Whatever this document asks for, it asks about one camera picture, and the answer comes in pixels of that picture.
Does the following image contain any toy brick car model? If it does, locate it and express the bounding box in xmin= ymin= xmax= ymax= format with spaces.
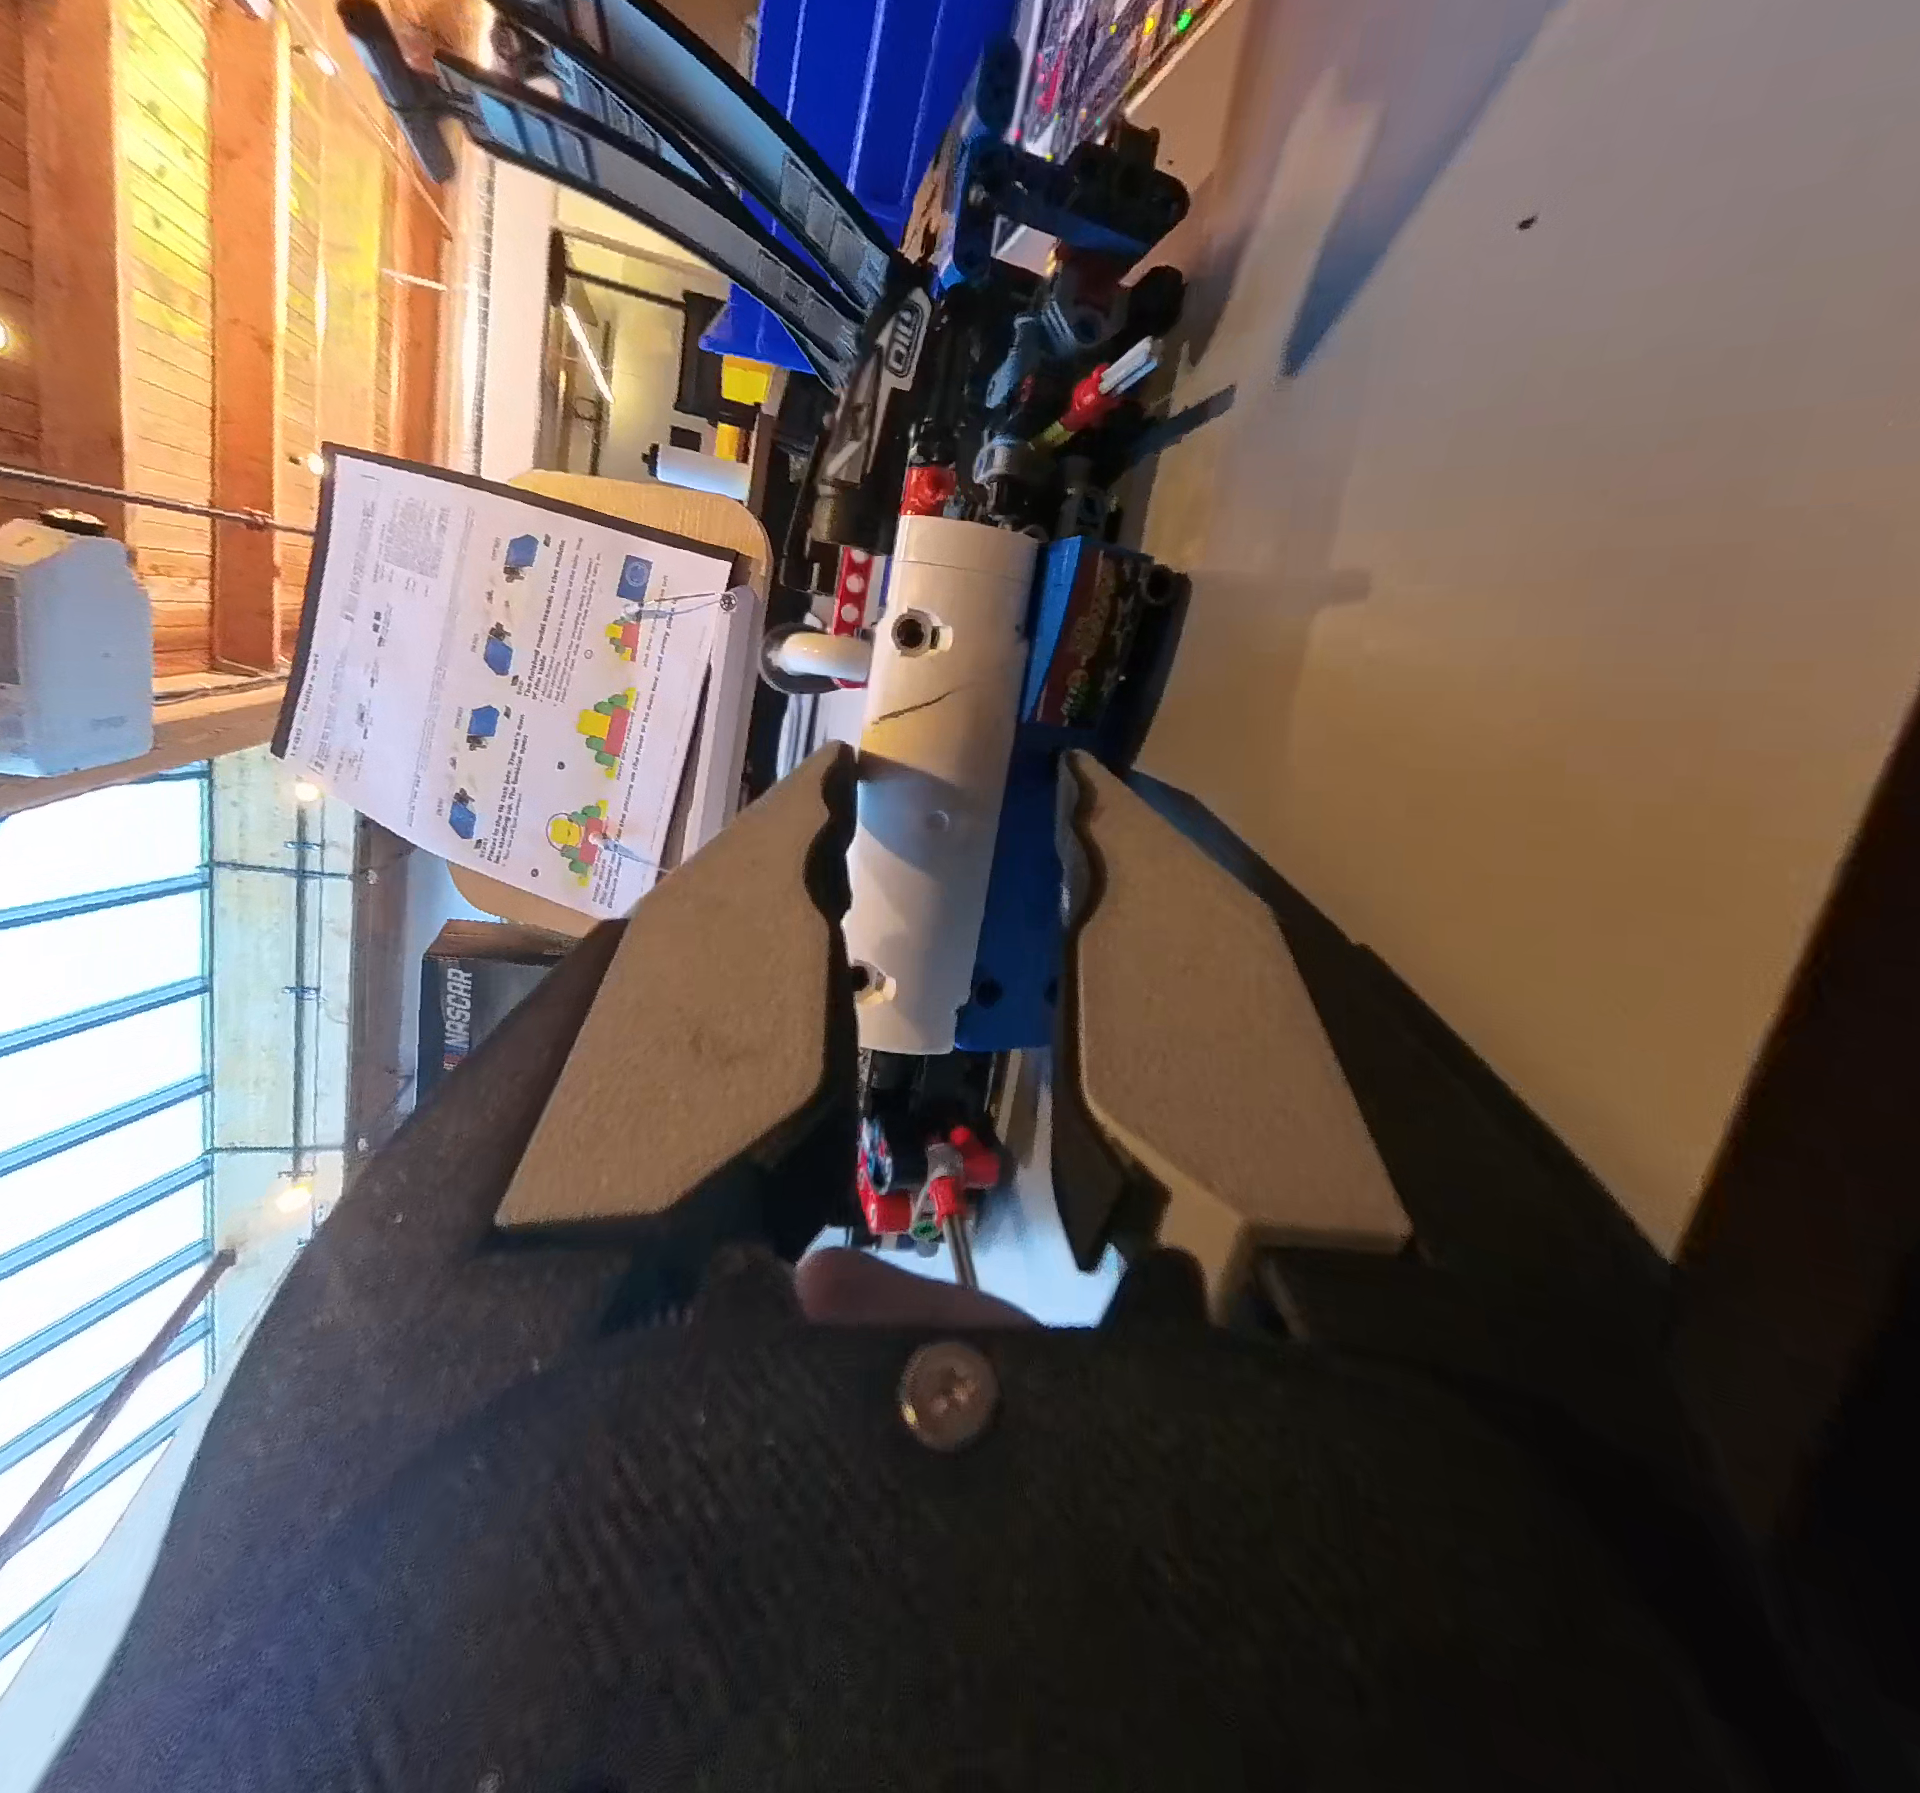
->
xmin=336 ymin=0 xmax=1203 ymax=1293

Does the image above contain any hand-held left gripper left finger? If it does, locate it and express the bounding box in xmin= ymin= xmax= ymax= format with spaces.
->
xmin=495 ymin=741 xmax=864 ymax=1234

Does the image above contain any thin metal rod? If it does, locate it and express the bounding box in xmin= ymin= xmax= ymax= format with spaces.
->
xmin=0 ymin=463 xmax=325 ymax=536

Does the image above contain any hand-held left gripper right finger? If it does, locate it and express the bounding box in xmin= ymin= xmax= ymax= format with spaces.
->
xmin=1050 ymin=746 xmax=1416 ymax=1323

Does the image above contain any black printed box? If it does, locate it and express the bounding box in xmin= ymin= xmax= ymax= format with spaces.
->
xmin=417 ymin=920 xmax=602 ymax=1120

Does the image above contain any white illustrated leaflet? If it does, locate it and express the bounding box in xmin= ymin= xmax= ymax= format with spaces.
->
xmin=270 ymin=441 xmax=743 ymax=926

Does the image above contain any beige cardboard board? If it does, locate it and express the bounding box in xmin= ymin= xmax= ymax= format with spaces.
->
xmin=450 ymin=465 xmax=774 ymax=943

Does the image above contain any white wall device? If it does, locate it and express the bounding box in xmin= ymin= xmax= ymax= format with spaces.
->
xmin=0 ymin=518 xmax=161 ymax=778

